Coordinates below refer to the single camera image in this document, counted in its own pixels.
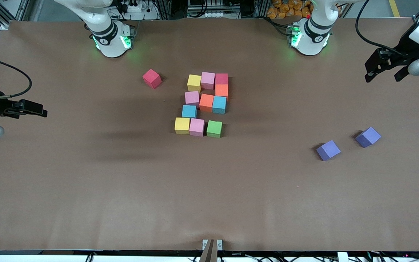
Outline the yellow foam cube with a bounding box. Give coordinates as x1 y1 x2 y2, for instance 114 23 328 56
175 117 191 135
187 75 202 92

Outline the cyan foam cube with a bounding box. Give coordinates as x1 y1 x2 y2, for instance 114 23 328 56
212 96 227 114
181 105 197 119

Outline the pink foam cube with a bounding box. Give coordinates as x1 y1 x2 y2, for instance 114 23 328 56
185 91 200 107
200 72 216 90
189 119 205 137

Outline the orange foam cube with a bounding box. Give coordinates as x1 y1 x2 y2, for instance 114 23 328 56
215 84 229 100
199 94 214 112

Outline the green foam cube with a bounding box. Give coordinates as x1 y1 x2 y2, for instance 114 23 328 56
207 120 223 138

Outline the purple foam cube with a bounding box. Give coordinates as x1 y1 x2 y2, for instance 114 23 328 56
316 140 341 161
355 127 382 148

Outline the pile of orange fruits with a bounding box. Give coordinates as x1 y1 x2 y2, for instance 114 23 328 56
268 0 314 19

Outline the white power strip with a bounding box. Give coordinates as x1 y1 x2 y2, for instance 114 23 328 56
119 0 148 13

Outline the white rack device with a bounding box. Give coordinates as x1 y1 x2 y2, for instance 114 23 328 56
188 0 232 19

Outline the brown paper table cover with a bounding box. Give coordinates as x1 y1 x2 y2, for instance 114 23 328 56
0 18 419 251

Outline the brown mounting bar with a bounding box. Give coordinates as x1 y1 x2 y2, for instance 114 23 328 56
199 239 218 262

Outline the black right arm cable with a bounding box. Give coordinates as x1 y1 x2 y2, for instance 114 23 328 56
0 58 32 99

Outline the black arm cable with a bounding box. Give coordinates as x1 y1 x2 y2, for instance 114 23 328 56
0 58 32 99
355 0 410 57

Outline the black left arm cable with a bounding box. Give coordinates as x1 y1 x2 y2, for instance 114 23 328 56
355 0 410 57

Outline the small metal table bracket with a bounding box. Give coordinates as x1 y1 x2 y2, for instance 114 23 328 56
202 239 223 251

